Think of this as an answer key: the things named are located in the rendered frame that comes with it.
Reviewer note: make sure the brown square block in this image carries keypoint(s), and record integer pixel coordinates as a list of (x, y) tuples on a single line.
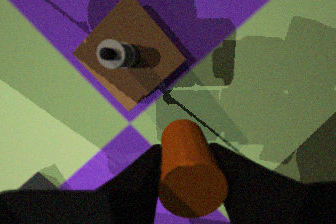
[(157, 56)]

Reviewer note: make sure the orange-brown cylinder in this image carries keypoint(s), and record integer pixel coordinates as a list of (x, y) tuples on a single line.
[(191, 183)]

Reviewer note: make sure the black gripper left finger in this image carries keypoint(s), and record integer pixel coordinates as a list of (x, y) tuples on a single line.
[(128, 198)]

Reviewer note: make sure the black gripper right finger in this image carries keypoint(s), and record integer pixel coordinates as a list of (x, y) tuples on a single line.
[(257, 195)]

